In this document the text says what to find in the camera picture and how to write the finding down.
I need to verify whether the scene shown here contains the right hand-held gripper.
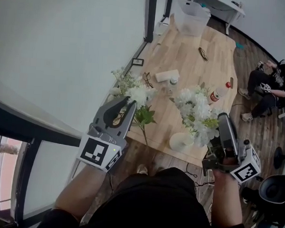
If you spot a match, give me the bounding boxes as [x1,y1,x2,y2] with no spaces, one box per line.
[200,111,266,187]

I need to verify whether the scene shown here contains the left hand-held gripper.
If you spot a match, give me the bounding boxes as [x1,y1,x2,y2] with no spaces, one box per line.
[75,92,138,176]

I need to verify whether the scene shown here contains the white vase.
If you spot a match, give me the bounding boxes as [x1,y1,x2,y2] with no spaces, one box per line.
[168,131,196,155]

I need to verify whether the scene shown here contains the person's left forearm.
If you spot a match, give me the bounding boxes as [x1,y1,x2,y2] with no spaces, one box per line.
[52,161,110,222]

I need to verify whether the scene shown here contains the person's right forearm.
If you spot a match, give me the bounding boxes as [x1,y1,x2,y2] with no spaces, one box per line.
[208,169,248,228]

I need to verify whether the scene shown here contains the person's right hand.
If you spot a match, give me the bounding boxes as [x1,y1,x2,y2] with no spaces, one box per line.
[221,155,241,167]

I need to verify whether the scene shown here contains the red-capped plastic bottle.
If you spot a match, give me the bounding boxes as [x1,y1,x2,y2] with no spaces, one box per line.
[208,80,233,106]

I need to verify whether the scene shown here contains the black eyeglasses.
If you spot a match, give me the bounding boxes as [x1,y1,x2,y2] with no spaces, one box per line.
[141,71,156,88]
[197,47,210,62]

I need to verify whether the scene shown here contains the person's left shoe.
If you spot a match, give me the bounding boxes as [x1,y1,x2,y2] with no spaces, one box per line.
[136,163,149,177]

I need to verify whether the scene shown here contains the beige tissue pack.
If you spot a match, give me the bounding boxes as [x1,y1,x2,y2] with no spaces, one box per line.
[154,67,181,85]

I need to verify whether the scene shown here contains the black round chair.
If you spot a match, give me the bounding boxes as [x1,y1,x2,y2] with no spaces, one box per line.
[258,173,285,204]

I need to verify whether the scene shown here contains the person's black clothing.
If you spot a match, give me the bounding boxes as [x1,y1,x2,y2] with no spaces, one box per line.
[34,156,258,228]

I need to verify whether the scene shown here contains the small clear plastic container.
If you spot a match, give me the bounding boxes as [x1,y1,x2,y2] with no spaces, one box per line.
[152,21,169,38]

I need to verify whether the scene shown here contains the clear plastic storage bin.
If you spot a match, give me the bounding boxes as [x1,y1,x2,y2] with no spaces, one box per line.
[171,0,213,39]

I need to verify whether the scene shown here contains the white desk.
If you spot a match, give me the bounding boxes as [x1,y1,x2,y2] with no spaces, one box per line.
[190,0,247,36]

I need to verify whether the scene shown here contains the black round pedestal base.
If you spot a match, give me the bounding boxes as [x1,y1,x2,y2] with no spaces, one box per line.
[272,146,285,170]

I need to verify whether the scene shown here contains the black window frame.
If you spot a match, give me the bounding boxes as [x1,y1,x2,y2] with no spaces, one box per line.
[141,0,174,45]
[0,94,86,228]

